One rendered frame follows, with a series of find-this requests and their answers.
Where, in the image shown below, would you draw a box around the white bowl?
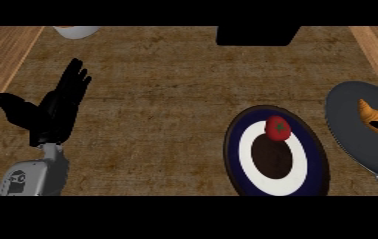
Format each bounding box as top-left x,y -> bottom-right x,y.
52,26 -> 102,40

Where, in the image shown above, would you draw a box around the blue and white round plate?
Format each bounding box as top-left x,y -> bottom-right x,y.
223,104 -> 332,197

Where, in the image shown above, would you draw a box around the grey pan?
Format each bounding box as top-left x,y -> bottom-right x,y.
324,80 -> 378,181

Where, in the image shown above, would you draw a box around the golden croissant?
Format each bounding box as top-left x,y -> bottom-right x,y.
356,98 -> 378,134

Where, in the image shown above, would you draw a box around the black box appliance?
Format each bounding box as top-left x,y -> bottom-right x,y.
216,26 -> 301,47

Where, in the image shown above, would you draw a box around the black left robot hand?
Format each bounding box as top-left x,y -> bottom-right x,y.
0,57 -> 93,148

